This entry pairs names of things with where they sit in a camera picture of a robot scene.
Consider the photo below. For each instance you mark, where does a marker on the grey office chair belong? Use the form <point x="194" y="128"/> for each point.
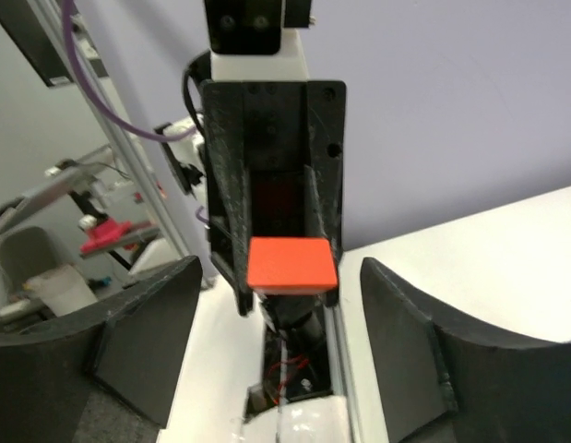
<point x="26" y="253"/>

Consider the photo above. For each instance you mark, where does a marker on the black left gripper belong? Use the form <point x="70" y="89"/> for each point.
<point x="274" y="157"/>

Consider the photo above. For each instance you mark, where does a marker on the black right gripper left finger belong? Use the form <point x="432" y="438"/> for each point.
<point x="105" y="373"/>

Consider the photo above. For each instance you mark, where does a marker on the red clamp on stand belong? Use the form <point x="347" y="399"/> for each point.
<point x="111" y="234"/>

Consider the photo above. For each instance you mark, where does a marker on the left aluminium table rail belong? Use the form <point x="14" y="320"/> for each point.
<point x="81" y="71"/>

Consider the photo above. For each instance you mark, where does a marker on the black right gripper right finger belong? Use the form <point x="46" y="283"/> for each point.
<point x="446" y="376"/>

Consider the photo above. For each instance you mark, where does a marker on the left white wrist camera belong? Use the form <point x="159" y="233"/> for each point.
<point x="257" y="40"/>

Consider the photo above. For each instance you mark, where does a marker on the red wedge block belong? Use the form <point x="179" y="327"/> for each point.
<point x="298" y="266"/>

